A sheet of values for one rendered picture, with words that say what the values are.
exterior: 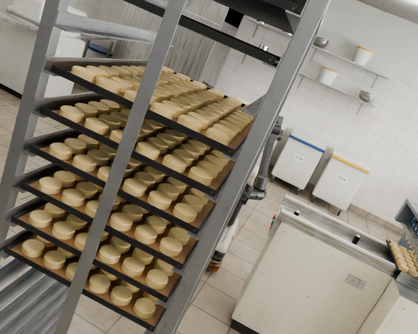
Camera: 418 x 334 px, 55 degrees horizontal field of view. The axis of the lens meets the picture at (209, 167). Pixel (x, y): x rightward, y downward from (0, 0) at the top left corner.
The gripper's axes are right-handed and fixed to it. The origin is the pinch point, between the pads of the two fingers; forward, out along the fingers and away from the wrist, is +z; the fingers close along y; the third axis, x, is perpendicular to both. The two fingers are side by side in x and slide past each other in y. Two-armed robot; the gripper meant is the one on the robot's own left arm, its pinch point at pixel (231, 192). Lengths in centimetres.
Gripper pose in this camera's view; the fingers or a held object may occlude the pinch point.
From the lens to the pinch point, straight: 199.4
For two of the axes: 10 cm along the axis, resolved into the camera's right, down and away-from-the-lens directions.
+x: -4.6, -5.0, 7.3
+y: -3.7, 8.6, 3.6
